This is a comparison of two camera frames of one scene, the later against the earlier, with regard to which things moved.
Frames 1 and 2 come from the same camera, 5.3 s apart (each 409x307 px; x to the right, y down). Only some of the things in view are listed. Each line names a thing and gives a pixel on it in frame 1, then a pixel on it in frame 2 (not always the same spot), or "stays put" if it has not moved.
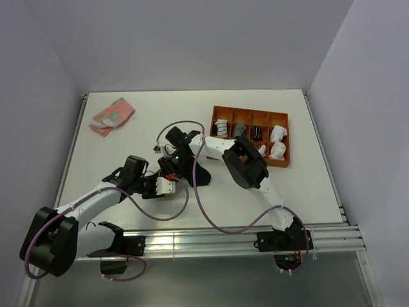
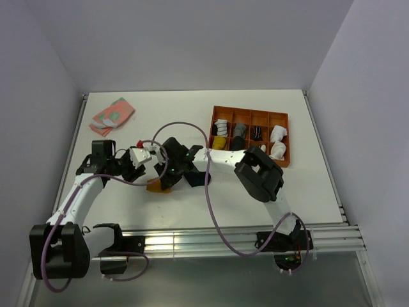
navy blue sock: x=202 y=176 stays put
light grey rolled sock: x=240 y=129 stays put
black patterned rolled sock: x=257 y=132 stays put
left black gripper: x=153 y=194 to x=133 y=173
